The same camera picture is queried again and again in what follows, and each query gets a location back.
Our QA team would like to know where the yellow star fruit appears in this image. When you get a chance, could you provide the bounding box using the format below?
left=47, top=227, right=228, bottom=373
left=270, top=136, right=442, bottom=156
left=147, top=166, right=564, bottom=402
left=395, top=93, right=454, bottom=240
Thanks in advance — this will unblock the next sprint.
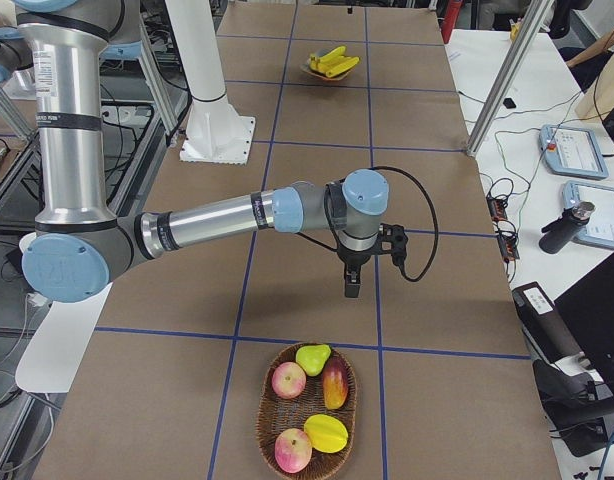
left=303, top=414, right=349, bottom=454

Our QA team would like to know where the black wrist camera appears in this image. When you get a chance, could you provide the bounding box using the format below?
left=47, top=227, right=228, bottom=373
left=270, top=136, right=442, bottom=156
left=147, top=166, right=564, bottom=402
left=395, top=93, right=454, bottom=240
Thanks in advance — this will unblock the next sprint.
left=377, top=223, right=408, bottom=267

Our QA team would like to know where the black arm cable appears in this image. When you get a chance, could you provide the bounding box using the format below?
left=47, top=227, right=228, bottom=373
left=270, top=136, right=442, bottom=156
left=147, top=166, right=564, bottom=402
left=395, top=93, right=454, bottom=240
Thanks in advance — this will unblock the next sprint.
left=299, top=166, right=441, bottom=282

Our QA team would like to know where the pink apple front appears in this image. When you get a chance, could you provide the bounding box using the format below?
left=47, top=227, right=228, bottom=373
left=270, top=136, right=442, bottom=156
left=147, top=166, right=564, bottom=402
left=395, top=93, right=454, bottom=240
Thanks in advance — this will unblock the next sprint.
left=274, top=428, right=312, bottom=474

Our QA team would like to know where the pink apple rear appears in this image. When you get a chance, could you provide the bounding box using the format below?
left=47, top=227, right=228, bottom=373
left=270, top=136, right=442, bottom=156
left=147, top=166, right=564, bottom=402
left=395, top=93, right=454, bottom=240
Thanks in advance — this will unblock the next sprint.
left=271, top=362, right=306, bottom=399

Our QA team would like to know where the teach pendant tablet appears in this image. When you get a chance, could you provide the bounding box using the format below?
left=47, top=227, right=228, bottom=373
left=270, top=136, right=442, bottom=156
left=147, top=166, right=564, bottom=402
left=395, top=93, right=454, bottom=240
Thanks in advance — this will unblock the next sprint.
left=539, top=124, right=609, bottom=180
left=562, top=180, right=614, bottom=250

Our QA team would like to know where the lower teach pendant tablet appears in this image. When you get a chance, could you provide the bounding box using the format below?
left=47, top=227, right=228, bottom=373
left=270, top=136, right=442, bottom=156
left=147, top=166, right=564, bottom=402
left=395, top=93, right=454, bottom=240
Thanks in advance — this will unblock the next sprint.
left=562, top=180, right=614, bottom=250

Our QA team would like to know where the upper teach pendant tablet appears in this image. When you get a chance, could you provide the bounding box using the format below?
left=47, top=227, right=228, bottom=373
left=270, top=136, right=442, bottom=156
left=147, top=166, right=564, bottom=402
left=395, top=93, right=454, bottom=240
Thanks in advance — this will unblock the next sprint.
left=539, top=124, right=609, bottom=180

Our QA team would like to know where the woven brown fruit basket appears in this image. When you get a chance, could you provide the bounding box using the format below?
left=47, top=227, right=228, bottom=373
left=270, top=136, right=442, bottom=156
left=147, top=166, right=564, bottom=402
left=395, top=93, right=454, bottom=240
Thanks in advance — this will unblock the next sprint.
left=256, top=343, right=357, bottom=479

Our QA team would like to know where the black monitor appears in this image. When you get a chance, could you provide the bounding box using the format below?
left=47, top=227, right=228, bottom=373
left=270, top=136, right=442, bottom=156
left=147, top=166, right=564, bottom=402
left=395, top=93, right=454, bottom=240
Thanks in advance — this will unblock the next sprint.
left=556, top=252, right=614, bottom=392

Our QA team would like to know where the white curved board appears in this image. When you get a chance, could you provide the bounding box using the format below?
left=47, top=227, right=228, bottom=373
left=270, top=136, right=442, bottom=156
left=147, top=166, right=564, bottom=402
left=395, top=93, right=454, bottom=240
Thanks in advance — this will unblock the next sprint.
left=15, top=284, right=112, bottom=394

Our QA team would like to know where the small orange circuit board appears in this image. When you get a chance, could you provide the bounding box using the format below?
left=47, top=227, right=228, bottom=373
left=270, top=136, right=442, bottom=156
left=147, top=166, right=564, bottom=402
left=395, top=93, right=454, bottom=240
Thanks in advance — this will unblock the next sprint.
left=486, top=197, right=508, bottom=222

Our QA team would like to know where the yellow banana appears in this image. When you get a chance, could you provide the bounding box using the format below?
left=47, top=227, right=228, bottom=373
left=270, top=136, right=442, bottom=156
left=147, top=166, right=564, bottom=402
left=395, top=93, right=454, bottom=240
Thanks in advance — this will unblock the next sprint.
left=310, top=45, right=346, bottom=63
left=325, top=56, right=360, bottom=79
left=309, top=56, right=349, bottom=77
left=318, top=56, right=360, bottom=78

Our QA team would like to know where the red fire extinguisher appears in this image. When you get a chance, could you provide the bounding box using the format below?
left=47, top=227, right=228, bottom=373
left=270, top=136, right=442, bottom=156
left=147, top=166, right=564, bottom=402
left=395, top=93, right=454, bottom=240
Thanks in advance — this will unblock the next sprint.
left=440, top=0, right=463, bottom=44

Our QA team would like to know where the red yellow mango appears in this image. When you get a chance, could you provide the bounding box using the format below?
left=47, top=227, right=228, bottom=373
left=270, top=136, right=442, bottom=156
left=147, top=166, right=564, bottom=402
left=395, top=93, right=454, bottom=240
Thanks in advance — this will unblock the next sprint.
left=321, top=357, right=349, bottom=410

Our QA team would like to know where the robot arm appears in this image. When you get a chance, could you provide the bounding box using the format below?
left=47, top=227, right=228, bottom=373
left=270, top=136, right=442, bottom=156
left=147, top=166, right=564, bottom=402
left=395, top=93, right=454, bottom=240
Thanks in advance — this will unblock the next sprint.
left=16, top=1, right=396, bottom=303

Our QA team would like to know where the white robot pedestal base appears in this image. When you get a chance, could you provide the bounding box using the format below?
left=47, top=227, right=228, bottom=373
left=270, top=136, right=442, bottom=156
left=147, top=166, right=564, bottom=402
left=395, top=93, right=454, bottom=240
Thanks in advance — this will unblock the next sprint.
left=166, top=0, right=256, bottom=165

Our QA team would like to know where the grey square plate orange rim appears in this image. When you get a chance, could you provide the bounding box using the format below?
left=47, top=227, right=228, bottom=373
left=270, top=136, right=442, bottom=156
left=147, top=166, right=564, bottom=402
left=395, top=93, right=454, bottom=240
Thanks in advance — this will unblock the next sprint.
left=300, top=57, right=360, bottom=82

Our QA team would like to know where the pink apple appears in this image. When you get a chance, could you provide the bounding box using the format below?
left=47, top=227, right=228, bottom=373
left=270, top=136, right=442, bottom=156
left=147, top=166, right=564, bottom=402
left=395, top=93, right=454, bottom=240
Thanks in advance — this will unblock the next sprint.
left=274, top=428, right=312, bottom=474
left=271, top=362, right=306, bottom=399

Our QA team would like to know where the black label printer box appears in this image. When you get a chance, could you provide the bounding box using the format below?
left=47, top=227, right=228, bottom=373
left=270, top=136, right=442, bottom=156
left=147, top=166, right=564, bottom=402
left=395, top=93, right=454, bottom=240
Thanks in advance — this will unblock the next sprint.
left=512, top=282, right=582, bottom=363

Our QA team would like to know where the aluminium frame post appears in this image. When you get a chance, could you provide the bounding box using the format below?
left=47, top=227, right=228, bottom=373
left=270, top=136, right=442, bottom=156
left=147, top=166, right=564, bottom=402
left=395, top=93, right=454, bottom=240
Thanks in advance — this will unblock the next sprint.
left=466, top=0, right=554, bottom=158

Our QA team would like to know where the black water bottle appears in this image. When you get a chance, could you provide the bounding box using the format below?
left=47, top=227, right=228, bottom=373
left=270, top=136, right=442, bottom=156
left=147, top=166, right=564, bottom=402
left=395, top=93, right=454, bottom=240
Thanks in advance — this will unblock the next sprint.
left=538, top=201, right=596, bottom=254

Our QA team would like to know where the green pear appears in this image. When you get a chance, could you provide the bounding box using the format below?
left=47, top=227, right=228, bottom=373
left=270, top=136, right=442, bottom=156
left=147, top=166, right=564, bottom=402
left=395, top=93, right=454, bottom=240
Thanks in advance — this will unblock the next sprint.
left=295, top=344, right=331, bottom=377

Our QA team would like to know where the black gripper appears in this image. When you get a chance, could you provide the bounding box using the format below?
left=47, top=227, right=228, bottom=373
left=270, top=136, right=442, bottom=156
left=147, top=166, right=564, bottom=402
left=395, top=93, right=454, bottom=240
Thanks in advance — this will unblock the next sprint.
left=336, top=243, right=382, bottom=298

